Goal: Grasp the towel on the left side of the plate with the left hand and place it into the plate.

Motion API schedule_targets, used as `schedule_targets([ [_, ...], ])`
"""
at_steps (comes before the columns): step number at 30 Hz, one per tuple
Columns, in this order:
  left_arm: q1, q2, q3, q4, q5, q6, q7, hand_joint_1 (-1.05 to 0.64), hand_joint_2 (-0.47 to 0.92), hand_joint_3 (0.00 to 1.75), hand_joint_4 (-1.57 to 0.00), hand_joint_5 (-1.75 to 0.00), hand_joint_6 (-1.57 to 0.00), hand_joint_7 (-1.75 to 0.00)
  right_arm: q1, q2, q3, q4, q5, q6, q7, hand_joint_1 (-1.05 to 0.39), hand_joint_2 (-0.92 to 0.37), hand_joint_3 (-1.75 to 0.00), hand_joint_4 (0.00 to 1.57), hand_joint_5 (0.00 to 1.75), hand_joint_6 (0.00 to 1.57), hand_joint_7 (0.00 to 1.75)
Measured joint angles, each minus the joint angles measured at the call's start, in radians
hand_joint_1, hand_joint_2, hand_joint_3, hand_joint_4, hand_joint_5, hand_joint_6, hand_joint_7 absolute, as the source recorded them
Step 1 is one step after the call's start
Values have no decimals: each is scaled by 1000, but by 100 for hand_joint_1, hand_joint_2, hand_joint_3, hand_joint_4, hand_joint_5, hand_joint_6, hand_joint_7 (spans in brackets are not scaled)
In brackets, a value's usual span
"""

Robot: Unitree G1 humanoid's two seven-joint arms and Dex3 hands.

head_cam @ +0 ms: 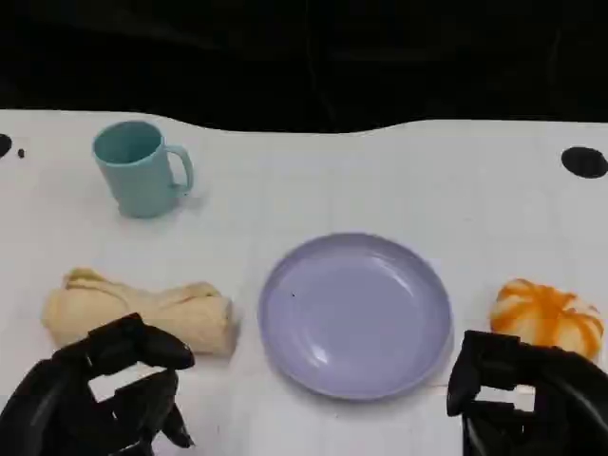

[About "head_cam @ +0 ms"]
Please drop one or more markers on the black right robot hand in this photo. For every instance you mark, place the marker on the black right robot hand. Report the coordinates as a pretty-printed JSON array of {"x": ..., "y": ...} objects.
[{"x": 560, "y": 394}]

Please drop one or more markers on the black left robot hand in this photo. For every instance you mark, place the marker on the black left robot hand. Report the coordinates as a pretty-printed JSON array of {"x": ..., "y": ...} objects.
[{"x": 71, "y": 389}]

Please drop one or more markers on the orange and white bread roll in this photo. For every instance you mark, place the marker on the orange and white bread roll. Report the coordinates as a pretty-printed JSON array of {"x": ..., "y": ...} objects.
[{"x": 546, "y": 313}]

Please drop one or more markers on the lilac plate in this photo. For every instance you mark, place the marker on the lilac plate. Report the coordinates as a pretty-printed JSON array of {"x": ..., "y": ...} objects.
[{"x": 355, "y": 316}]

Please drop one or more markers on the pale green mug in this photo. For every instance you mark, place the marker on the pale green mug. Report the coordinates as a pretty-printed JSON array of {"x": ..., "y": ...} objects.
[{"x": 138, "y": 171}]

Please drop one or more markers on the beige towel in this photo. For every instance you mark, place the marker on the beige towel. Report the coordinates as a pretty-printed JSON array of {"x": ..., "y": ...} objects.
[{"x": 142, "y": 311}]

